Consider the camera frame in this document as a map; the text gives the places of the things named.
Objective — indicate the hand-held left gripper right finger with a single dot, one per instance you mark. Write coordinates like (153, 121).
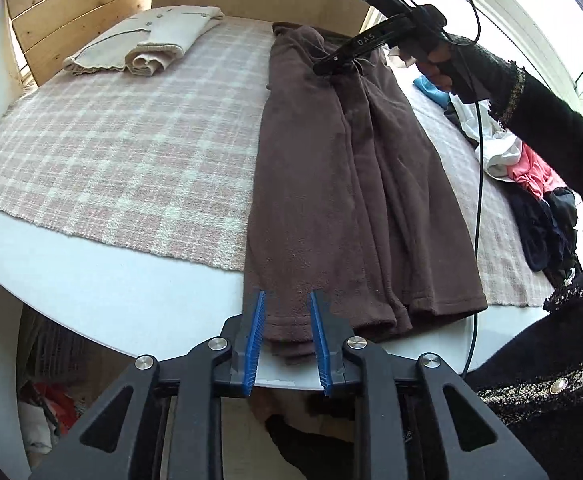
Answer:
(321, 345)

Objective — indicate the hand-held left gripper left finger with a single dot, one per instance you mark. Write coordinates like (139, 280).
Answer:
(254, 345)

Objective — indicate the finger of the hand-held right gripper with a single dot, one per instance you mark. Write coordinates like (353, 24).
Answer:
(356, 45)

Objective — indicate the brown sweater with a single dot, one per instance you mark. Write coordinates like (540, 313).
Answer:
(331, 185)

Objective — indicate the person's right forearm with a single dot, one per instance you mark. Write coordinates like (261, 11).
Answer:
(546, 115)

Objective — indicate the person's right hand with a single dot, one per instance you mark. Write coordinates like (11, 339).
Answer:
(439, 67)

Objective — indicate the blue striped garment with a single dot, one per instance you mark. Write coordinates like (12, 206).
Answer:
(431, 91)

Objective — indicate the dark grey cloth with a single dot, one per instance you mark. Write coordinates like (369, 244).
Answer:
(456, 117)

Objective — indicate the white garment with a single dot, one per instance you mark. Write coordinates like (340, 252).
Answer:
(496, 152)

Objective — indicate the pink garment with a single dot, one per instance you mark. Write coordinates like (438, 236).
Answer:
(536, 170)

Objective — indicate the folded cream cardigan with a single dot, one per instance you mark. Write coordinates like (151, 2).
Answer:
(171, 30)

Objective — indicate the red and white cloth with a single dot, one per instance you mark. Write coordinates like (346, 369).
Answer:
(51, 410)

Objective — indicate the person's black tweed jacket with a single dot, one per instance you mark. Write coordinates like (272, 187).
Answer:
(546, 400)

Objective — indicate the dark navy garment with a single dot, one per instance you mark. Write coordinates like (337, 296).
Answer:
(541, 235)

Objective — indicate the pink plaid blanket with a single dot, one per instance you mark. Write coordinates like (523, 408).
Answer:
(121, 135)

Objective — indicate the wooden plank board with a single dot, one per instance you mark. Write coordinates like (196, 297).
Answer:
(71, 5)

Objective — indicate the window frame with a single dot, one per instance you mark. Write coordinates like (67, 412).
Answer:
(521, 10)

